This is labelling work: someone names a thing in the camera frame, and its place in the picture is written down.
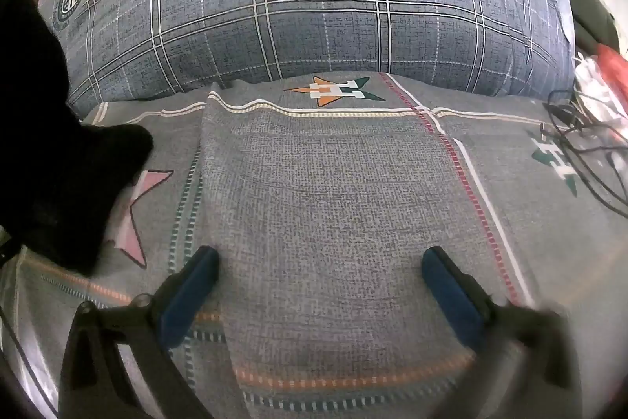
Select dark object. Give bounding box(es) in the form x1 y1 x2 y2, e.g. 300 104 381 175
562 0 620 49

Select black cable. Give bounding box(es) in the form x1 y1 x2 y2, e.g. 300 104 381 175
542 88 628 216

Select black pants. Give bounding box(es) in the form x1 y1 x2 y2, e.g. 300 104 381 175
0 0 155 277

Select red and white plastic bag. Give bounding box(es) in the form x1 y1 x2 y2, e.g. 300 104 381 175
571 43 628 155

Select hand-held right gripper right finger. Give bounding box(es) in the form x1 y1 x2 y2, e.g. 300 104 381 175
421 245 584 419

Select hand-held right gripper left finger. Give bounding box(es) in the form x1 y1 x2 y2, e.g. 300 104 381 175
56 245 221 419

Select grey checked bed sheet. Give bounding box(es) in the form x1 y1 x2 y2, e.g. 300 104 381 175
0 73 628 419

